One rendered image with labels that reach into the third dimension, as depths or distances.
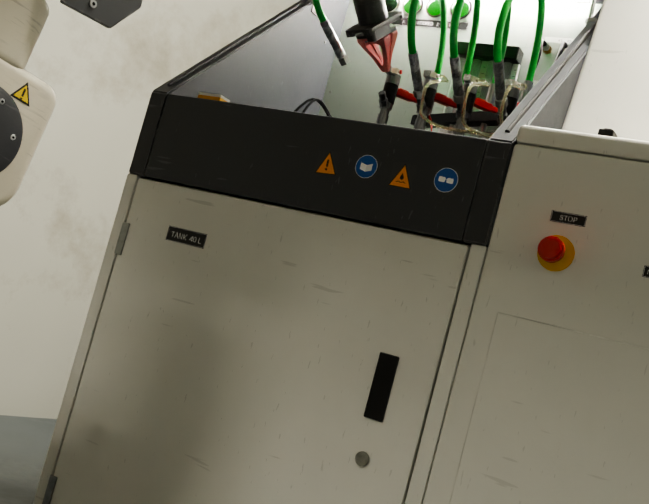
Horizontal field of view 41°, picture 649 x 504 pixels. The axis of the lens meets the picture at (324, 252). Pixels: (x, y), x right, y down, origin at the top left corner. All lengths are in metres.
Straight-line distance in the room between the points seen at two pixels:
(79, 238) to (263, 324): 1.91
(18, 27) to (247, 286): 0.62
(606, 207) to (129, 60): 2.36
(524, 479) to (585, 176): 0.43
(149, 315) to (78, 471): 0.30
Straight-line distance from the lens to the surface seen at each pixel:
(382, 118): 1.68
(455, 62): 1.55
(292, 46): 1.96
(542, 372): 1.23
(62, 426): 1.64
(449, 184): 1.32
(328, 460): 1.34
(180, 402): 1.48
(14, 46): 1.00
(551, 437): 1.23
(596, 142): 1.28
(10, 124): 1.00
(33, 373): 3.28
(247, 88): 1.83
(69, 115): 3.18
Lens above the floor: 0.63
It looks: 4 degrees up
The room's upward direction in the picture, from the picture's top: 15 degrees clockwise
